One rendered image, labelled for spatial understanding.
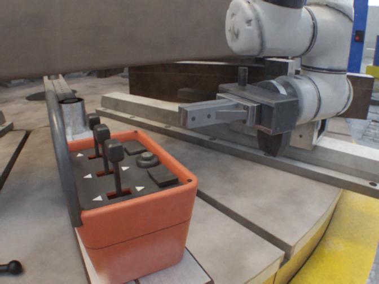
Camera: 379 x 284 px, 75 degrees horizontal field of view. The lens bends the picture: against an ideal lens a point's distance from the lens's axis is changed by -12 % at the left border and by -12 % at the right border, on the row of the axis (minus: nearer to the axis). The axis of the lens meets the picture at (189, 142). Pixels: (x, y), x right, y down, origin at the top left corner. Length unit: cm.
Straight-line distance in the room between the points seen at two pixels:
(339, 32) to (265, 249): 69
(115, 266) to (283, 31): 38
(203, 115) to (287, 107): 12
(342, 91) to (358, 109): 208
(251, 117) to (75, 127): 57
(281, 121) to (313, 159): 105
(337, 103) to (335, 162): 89
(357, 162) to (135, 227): 123
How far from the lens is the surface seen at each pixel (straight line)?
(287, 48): 45
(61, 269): 95
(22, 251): 106
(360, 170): 142
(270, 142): 48
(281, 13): 42
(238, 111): 38
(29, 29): 92
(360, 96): 261
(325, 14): 51
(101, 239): 29
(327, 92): 52
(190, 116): 36
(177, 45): 107
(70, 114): 83
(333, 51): 52
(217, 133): 164
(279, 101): 38
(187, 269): 37
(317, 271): 139
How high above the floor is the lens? 96
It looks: 22 degrees down
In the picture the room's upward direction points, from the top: straight up
